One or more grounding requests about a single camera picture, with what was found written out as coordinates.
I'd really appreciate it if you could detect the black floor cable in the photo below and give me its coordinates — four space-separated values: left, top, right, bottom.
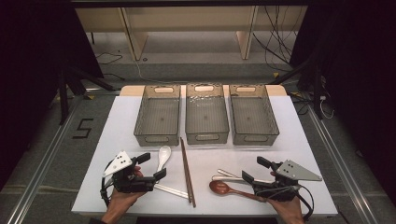
94 50 124 66

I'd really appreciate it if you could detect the black metal stand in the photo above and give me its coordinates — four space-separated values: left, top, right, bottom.
269 52 325 120

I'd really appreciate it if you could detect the brown wooden spoon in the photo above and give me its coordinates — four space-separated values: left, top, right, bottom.
208 180 267 203

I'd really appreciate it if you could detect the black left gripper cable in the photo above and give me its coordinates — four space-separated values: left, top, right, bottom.
100 160 115 206

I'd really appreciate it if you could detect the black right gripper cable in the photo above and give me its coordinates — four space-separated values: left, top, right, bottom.
255 185 315 222

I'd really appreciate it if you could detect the person's left hand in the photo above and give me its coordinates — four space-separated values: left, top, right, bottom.
104 166 147 218

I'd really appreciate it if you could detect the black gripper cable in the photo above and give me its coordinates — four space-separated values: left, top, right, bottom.
255 185 315 222
100 160 115 206

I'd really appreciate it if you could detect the white cable with plug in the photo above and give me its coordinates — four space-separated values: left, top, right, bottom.
318 94 335 120

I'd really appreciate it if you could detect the short aluminium rail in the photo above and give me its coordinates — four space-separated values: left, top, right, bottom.
84 87 121 95

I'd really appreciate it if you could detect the bundle of black cables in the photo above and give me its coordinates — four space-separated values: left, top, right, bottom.
251 5 302 68

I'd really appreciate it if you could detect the light wooden desk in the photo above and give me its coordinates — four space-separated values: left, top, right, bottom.
74 6 309 62

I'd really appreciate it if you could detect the white table cover sheet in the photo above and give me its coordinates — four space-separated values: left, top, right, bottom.
71 94 339 217

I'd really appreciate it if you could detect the long aluminium floor rail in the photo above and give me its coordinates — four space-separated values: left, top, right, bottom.
306 104 379 224
6 92 85 224

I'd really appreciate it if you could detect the black frame bar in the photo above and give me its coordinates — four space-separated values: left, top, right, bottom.
69 0 312 7

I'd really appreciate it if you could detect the grey transparent plastic bin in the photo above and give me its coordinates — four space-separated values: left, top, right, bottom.
228 84 280 147
134 84 182 147
185 83 231 146

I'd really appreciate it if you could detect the white floor cable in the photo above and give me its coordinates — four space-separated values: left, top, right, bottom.
134 59 188 86

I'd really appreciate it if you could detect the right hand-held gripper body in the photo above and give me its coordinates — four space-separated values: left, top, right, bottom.
250 159 323 203

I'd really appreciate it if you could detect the black tripod stand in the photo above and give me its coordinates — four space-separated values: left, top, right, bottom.
57 62 116 125

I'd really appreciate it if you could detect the white ceramic spoon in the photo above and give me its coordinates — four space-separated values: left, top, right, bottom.
154 145 172 175

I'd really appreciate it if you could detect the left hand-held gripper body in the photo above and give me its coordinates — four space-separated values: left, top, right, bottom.
102 150 157 194

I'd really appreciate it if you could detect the person's right hand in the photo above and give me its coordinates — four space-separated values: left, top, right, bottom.
265 195 304 224

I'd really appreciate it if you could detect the black curtain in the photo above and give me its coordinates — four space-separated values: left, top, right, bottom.
290 0 396 203
0 0 104 188

